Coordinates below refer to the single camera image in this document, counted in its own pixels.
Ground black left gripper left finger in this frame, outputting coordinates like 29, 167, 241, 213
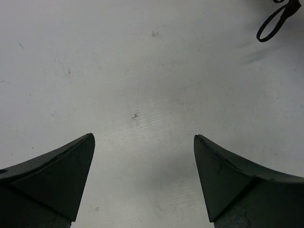
0, 133, 95, 228

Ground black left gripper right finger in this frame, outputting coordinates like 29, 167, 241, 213
194, 135, 304, 228

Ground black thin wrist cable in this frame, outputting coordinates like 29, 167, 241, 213
256, 0, 302, 43

